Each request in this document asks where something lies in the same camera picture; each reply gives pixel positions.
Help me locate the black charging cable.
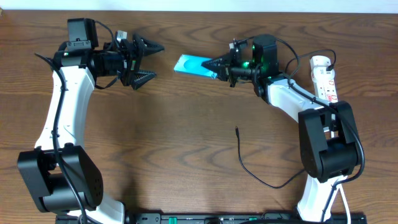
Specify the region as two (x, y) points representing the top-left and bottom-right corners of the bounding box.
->
(234, 49), (337, 190)

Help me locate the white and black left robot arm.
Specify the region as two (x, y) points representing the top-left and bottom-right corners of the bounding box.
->
(17, 18), (164, 223)

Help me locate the white power strip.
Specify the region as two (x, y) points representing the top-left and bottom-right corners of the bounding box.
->
(311, 67), (338, 103)

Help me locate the blue screen Galaxy smartphone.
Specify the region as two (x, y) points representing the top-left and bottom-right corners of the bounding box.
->
(174, 54), (217, 79)

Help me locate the white USB charger adapter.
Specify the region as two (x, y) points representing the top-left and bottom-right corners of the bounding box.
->
(310, 55), (334, 72)

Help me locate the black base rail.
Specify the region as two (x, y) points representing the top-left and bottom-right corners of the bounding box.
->
(55, 211), (368, 224)

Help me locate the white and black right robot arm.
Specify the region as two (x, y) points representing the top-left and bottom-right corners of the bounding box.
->
(202, 34), (365, 223)

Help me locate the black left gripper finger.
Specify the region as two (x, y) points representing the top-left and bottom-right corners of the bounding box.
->
(131, 70), (157, 90)
(133, 34), (165, 57)

